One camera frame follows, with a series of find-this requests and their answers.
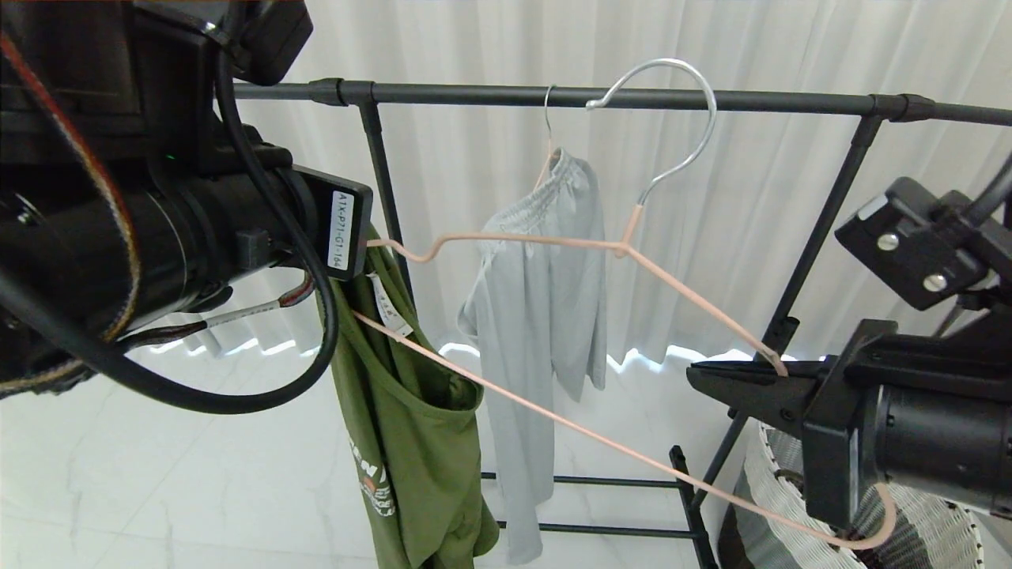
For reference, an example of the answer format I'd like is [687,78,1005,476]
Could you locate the green garment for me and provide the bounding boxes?
[316,225,500,569]

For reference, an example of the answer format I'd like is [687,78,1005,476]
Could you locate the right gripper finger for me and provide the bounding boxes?
[686,360,827,435]

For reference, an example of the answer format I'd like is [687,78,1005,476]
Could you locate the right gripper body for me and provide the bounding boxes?
[802,318,1012,530]

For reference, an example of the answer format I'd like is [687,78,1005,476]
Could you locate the white laundry basket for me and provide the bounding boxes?
[716,419,985,569]

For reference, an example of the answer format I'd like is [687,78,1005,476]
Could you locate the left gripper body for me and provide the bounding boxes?
[141,164,374,318]

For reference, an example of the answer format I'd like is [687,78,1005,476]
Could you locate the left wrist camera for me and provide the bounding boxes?
[130,0,315,88]

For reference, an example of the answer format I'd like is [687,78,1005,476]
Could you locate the pink clothes hanger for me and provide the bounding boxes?
[531,85,564,192]
[352,58,899,552]

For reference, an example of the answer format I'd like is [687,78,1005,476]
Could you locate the white curtain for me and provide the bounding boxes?
[119,0,1012,376]

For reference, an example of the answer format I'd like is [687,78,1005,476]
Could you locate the black clothes rack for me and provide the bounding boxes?
[233,77,1012,569]

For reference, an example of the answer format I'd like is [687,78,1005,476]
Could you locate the pale grey shorts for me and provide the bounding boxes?
[457,148,608,566]

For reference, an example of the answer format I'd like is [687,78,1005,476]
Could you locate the black cable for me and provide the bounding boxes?
[0,47,341,416]
[961,154,1012,228]

